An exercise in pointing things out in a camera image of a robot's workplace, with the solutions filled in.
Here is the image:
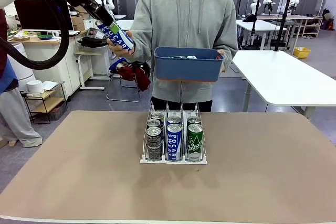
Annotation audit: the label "blue plastic bin orange handles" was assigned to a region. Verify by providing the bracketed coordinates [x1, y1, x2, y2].
[153, 46, 224, 83]

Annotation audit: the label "small cardboard box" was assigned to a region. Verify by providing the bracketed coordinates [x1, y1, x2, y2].
[70, 14, 86, 31]

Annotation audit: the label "person in grey hoodie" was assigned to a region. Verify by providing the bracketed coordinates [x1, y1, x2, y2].
[128, 0, 239, 113]

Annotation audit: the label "white wire can dispenser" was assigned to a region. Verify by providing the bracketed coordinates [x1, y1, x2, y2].
[139, 100, 208, 165]

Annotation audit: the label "large white table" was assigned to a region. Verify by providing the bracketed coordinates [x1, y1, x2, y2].
[232, 50, 336, 119]

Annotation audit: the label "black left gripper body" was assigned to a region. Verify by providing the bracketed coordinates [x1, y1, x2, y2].
[83, 0, 116, 27]

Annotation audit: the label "white air purifier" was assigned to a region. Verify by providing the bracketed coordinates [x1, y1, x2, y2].
[7, 41, 36, 82]

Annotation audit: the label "person's left forearm grey sleeve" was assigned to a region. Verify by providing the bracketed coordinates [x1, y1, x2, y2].
[222, 35, 239, 74]

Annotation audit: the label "blue Pocari Sweat can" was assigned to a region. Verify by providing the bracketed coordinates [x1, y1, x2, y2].
[96, 20, 135, 52]
[166, 123, 183, 161]
[166, 115, 182, 126]

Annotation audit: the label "yellow plastic crate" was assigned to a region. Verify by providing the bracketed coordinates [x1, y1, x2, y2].
[293, 46, 311, 59]

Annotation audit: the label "wooden shelf unit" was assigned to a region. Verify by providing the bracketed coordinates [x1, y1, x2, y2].
[257, 14, 323, 38]

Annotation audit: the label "black tripod stand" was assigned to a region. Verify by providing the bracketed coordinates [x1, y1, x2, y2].
[244, 0, 263, 50]
[274, 0, 295, 51]

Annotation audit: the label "person's right forearm grey sleeve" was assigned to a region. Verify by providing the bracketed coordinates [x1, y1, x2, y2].
[128, 28, 155, 62]

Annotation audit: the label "small wooden shelf rack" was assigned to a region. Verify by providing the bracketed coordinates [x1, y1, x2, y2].
[20, 81, 68, 124]

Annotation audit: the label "white desk wooden top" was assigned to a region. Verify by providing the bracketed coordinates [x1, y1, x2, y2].
[7, 30, 89, 101]

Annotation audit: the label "black bag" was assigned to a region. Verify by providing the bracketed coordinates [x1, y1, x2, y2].
[77, 36, 110, 49]

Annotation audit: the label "small white side table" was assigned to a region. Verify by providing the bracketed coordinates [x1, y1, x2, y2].
[75, 50, 111, 91]

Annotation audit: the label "person's left hand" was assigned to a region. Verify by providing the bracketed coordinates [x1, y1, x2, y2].
[217, 49, 229, 73]

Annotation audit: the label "black computer monitor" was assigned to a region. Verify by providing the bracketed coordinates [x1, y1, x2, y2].
[13, 0, 75, 32]

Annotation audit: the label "white background desk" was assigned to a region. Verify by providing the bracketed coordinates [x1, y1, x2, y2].
[236, 18, 280, 49]
[114, 19, 136, 31]

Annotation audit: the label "chair with piled clothes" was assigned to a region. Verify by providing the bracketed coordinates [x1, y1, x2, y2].
[106, 60, 152, 103]

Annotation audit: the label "white paper roll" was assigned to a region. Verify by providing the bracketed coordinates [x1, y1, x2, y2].
[26, 80, 45, 94]

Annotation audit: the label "person's right hand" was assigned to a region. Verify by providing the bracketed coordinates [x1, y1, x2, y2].
[106, 30, 136, 58]

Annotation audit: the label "black braided cable hose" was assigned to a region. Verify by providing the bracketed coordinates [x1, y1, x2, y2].
[0, 0, 70, 70]

